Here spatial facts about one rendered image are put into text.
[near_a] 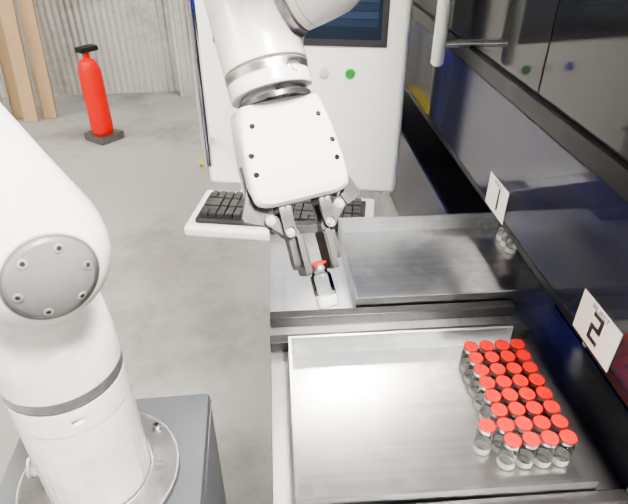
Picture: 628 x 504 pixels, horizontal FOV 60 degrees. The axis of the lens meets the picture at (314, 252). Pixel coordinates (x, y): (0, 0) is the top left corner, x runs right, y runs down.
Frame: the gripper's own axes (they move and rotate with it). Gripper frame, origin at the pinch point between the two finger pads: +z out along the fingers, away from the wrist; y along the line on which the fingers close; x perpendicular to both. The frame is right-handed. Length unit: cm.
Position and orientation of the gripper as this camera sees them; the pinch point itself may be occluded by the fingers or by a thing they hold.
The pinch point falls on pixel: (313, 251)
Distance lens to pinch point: 54.0
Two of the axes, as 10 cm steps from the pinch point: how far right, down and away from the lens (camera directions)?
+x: 2.8, -0.4, -9.6
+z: 2.5, 9.7, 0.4
